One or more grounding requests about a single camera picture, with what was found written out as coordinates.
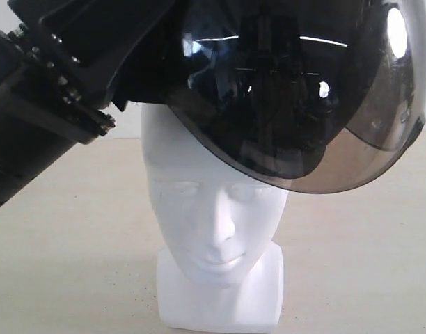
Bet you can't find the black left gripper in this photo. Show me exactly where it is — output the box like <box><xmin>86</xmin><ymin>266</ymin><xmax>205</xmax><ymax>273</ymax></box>
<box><xmin>6</xmin><ymin>1</ymin><xmax>175</xmax><ymax>144</ymax></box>

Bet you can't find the black helmet with tinted visor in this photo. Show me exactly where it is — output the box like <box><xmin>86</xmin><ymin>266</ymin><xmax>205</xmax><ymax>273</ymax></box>
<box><xmin>111</xmin><ymin>0</ymin><xmax>426</xmax><ymax>194</ymax></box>

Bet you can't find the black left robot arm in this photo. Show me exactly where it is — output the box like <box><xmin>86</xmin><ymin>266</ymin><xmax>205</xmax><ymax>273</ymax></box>
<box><xmin>0</xmin><ymin>1</ymin><xmax>173</xmax><ymax>208</ymax></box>

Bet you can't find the white mannequin head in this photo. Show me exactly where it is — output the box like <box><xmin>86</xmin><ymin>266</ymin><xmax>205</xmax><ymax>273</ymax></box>
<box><xmin>141</xmin><ymin>104</ymin><xmax>288</xmax><ymax>333</ymax></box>

